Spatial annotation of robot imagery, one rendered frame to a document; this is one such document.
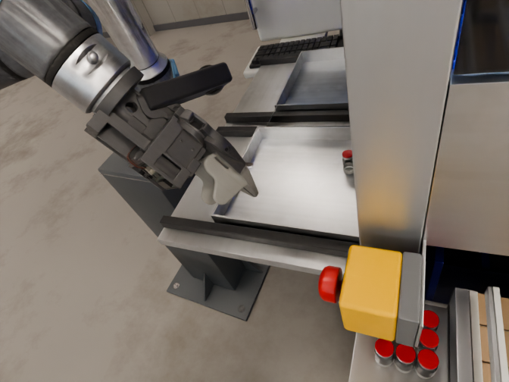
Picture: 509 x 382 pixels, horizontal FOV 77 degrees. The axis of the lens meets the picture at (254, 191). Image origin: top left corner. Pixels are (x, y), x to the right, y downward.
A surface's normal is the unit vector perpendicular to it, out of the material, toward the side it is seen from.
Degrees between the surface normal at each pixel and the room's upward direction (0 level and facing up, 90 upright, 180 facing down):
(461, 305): 0
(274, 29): 90
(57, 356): 0
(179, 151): 61
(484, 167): 90
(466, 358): 0
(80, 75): 69
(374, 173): 90
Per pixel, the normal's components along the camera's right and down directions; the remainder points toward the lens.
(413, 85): -0.33, 0.76
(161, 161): 0.51, -0.04
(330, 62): -0.28, -0.65
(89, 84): 0.14, 0.44
